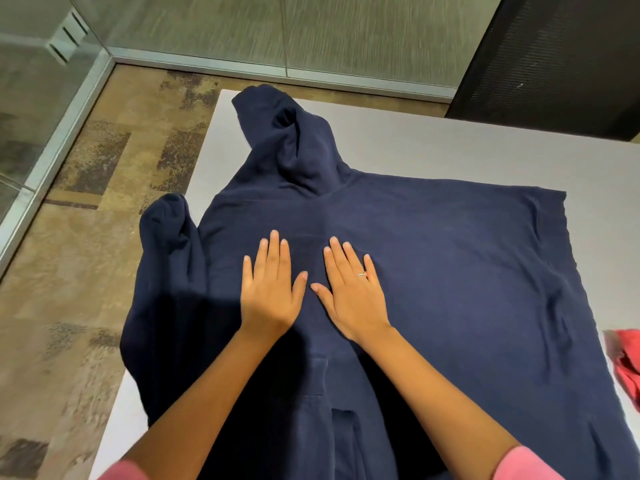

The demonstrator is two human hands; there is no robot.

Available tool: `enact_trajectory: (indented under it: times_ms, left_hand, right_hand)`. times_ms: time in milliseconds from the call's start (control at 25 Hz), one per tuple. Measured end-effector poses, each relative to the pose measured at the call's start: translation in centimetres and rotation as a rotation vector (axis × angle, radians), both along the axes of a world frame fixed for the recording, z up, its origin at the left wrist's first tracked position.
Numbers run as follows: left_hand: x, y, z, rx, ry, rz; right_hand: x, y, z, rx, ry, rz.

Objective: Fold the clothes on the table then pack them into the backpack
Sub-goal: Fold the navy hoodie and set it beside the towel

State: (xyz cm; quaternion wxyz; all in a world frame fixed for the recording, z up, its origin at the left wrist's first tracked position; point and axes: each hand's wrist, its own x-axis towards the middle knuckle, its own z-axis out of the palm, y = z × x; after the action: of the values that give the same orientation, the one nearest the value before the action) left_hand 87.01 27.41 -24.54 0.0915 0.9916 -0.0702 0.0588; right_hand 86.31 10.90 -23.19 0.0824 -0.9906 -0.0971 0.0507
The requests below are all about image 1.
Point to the person's right pink sleeve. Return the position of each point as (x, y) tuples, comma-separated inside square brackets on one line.
[(525, 467)]

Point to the person's left hand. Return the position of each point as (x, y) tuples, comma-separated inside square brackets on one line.
[(267, 294)]

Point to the navy blue hoodie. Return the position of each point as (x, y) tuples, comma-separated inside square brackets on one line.
[(450, 294)]

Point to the red garment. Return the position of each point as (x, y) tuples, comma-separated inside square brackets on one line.
[(627, 364)]

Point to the metal glass door bracket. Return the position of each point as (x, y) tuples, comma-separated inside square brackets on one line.
[(67, 37)]

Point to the person's right hand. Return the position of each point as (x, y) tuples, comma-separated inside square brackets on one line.
[(352, 299)]

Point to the black mesh office chair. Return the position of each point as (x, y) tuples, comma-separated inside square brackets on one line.
[(550, 64)]

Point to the person's right forearm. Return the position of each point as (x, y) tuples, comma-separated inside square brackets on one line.
[(440, 399)]

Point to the person's pink sleeve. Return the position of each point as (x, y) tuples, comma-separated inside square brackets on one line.
[(525, 467), (122, 470)]

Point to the person's left forearm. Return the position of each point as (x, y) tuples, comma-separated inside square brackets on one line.
[(200, 404)]

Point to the person's left pink sleeve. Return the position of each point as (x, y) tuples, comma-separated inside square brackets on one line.
[(122, 470)]

